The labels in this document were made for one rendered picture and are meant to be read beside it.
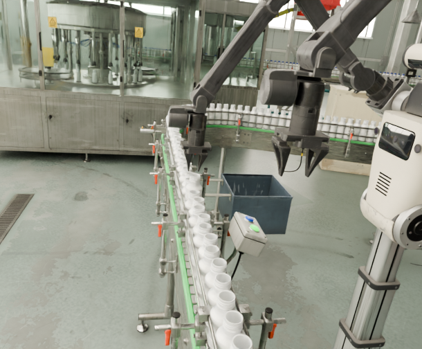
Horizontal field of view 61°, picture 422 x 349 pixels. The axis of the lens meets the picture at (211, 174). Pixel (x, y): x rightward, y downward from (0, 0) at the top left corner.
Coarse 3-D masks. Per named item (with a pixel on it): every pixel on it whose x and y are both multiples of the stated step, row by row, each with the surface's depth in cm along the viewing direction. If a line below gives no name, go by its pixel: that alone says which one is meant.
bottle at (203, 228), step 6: (204, 222) 102; (198, 228) 101; (204, 228) 102; (210, 228) 100; (198, 234) 101; (204, 234) 99; (198, 240) 100; (198, 246) 100; (192, 252) 102; (198, 252) 100; (192, 258) 103; (192, 264) 103
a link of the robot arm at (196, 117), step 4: (188, 112) 117; (192, 112) 117; (188, 116) 116; (192, 116) 116; (196, 116) 116; (200, 116) 116; (204, 116) 116; (192, 120) 117; (196, 120) 116; (200, 120) 116; (204, 120) 117; (192, 124) 117; (196, 124) 116; (200, 124) 117; (204, 124) 118; (192, 128) 117; (196, 128) 117; (200, 128) 117; (204, 128) 118
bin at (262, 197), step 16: (224, 176) 204; (240, 176) 205; (256, 176) 207; (272, 176) 209; (224, 192) 195; (240, 192) 209; (256, 192) 211; (272, 192) 208; (224, 208) 194; (240, 208) 178; (256, 208) 180; (272, 208) 181; (288, 208) 183; (272, 224) 185
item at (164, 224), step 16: (160, 144) 200; (192, 160) 206; (160, 176) 157; (208, 176) 162; (160, 224) 117; (176, 224) 118; (224, 224) 120; (224, 240) 123; (176, 256) 120; (160, 272) 122; (176, 272) 122; (240, 304) 79; (176, 320) 75; (256, 320) 80; (272, 320) 79; (176, 336) 75; (272, 336) 81
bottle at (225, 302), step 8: (224, 296) 76; (232, 296) 75; (224, 304) 72; (232, 304) 73; (216, 312) 74; (224, 312) 73; (216, 320) 73; (208, 328) 76; (216, 328) 74; (208, 336) 76; (208, 344) 77
